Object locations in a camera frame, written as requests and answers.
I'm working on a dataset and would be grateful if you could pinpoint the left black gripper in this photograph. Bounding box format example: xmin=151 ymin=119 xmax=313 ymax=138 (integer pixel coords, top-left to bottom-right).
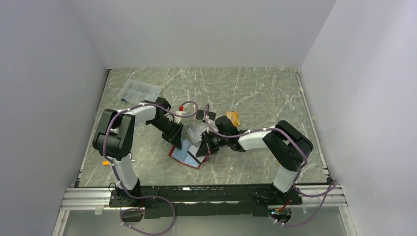
xmin=148 ymin=118 xmax=184 ymax=150

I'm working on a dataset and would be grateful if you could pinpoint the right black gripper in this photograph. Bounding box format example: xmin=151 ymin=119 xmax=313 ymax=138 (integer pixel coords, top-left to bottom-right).
xmin=196 ymin=131 xmax=229 ymax=157

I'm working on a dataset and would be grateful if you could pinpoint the red leather wallet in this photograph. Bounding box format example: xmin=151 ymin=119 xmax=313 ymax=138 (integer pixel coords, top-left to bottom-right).
xmin=168 ymin=139 xmax=207 ymax=170

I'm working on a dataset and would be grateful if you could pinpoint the single white stripe card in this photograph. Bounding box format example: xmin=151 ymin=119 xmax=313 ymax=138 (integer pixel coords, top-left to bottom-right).
xmin=185 ymin=145 xmax=206 ymax=168

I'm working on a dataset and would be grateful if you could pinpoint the white magnetic stripe card stack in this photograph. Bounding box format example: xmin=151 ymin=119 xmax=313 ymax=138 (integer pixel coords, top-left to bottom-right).
xmin=187 ymin=125 xmax=205 ymax=144

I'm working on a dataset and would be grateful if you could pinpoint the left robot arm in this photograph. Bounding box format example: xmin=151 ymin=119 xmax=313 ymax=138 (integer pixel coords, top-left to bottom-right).
xmin=92 ymin=97 xmax=183 ymax=207

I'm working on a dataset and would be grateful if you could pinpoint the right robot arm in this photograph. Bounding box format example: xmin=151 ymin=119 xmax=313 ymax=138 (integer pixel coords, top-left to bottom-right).
xmin=195 ymin=116 xmax=314 ymax=204

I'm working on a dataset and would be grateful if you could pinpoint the black card holder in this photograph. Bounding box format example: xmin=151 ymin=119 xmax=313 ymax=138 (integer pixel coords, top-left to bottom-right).
xmin=195 ymin=110 xmax=216 ymax=122

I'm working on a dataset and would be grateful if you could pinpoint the orange card stack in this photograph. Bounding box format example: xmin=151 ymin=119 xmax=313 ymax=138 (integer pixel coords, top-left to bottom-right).
xmin=225 ymin=111 xmax=240 ymax=127

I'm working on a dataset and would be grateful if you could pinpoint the clear plastic organizer box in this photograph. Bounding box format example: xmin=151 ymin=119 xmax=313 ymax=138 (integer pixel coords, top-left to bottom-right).
xmin=117 ymin=79 xmax=162 ymax=104

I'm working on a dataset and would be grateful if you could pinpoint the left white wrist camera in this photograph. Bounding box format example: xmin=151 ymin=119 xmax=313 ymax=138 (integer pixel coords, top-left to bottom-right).
xmin=175 ymin=106 xmax=187 ymax=118

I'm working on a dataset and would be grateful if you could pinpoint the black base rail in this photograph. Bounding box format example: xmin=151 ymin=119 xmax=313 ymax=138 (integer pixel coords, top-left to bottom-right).
xmin=109 ymin=184 xmax=302 ymax=219

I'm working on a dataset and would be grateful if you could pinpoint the aluminium frame rail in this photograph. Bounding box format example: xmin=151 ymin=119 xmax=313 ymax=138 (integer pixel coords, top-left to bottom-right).
xmin=53 ymin=184 xmax=357 ymax=236

